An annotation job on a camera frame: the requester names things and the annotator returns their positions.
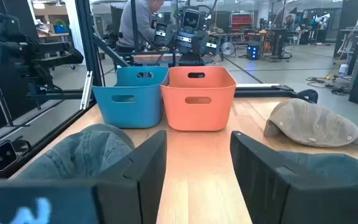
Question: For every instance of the beige baseball cap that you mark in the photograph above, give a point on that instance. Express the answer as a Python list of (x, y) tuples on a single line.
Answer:
[(309, 124)]

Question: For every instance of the white bucket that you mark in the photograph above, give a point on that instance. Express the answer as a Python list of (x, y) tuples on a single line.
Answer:
[(343, 70)]

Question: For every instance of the black background robot arm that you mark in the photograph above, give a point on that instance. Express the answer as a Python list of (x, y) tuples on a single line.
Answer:
[(36, 53)]

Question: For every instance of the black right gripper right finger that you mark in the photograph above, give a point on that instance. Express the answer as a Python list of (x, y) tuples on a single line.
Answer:
[(259, 186)]

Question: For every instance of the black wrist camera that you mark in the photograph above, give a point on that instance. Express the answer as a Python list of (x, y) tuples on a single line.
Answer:
[(191, 19)]

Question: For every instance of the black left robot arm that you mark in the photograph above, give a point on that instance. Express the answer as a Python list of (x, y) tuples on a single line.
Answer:
[(191, 59)]

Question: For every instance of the red tool cabinet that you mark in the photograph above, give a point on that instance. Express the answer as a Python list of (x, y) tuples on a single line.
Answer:
[(241, 21)]

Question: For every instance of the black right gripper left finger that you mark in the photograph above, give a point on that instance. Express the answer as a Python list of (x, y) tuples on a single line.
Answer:
[(135, 186)]

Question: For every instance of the black box with blue lights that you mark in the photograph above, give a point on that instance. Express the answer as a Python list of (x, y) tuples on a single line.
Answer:
[(253, 51)]

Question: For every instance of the dark grey-green baseball cap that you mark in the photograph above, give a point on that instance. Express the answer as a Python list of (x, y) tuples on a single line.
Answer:
[(73, 155)]

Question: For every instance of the silver frame bracket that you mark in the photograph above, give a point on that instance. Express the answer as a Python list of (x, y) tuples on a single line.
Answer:
[(86, 90)]

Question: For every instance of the blue plastic bin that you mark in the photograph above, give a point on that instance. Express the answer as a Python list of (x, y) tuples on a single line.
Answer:
[(129, 115)]

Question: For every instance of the round floor fan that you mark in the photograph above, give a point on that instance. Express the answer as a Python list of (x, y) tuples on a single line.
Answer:
[(228, 48)]

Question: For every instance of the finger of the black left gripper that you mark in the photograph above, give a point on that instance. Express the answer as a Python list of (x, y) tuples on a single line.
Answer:
[(211, 46), (161, 34)]

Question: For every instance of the orange plastic bin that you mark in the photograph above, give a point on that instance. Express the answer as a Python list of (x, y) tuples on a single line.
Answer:
[(197, 118)]

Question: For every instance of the plant in blue pot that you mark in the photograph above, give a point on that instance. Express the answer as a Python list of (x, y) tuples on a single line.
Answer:
[(60, 29)]

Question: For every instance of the person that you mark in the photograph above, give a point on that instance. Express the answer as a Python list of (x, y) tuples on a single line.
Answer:
[(135, 25)]

